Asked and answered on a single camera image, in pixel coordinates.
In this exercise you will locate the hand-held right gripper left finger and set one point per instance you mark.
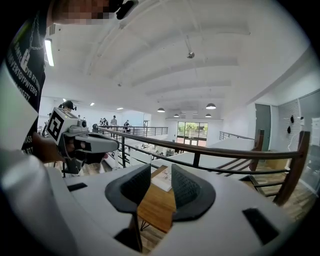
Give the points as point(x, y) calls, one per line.
point(130, 191)

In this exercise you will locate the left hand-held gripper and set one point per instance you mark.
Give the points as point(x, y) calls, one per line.
point(56, 125)

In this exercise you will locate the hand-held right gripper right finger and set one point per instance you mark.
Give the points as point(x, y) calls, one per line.
point(192, 195)

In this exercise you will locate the person's left forearm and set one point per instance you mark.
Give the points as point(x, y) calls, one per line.
point(46, 150)

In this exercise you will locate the person's left hand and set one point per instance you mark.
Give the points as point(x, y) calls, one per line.
point(70, 147)

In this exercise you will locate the wooden table with black legs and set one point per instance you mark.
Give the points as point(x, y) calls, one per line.
point(156, 202)

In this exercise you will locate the illustrated white book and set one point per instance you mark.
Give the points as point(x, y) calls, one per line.
point(162, 181)

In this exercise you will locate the black railing with wooden handrail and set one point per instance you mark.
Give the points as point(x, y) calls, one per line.
point(200, 149)

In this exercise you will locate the distant black railing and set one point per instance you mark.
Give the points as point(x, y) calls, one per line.
point(150, 128)

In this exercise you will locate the glass entrance doors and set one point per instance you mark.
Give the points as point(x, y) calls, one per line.
point(192, 130)

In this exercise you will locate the cardboard box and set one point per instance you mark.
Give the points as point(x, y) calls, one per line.
point(277, 160)

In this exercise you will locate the person's black printed t-shirt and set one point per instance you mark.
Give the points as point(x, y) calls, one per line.
point(30, 82)

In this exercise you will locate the dark green door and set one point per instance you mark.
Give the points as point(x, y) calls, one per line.
point(262, 120)

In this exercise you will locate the ceiling tube light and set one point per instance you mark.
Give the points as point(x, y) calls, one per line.
point(49, 52)

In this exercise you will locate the ceiling air vent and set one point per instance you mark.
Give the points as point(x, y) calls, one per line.
point(52, 29)

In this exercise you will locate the small ceiling spotlight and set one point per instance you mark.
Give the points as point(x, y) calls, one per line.
point(190, 55)

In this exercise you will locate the white paper notice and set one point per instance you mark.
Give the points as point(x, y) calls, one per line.
point(315, 131)

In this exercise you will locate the glass partition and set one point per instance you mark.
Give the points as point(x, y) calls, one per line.
point(306, 110)

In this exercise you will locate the person's face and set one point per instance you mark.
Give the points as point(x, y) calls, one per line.
point(80, 10)

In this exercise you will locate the black head-worn camera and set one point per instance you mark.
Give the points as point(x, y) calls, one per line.
point(127, 8)

